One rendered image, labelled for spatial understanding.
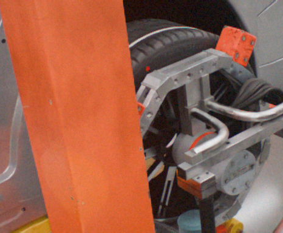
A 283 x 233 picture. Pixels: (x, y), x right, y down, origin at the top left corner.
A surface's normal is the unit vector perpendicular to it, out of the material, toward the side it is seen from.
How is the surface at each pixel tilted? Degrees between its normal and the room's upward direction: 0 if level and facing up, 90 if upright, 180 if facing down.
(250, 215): 0
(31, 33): 90
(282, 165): 0
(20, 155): 90
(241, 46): 90
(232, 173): 90
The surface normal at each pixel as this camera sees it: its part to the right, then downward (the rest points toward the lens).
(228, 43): -0.72, -0.22
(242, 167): 0.59, 0.29
